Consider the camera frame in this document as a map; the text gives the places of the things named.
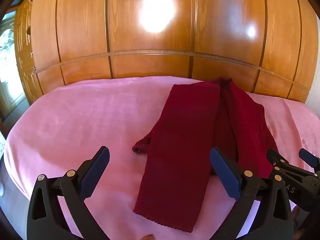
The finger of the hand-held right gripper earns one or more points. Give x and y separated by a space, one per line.
273 157
308 157

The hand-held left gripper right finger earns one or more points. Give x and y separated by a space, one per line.
226 172

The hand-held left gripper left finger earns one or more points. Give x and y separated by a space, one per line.
96 170

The dark red pants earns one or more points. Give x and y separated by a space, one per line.
180 140

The person's right hand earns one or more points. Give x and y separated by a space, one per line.
295 212

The pink bedspread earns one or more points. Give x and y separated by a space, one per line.
82 120

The glazed door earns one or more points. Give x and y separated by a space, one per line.
7 62

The wooden wardrobe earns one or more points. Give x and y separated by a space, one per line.
150 30

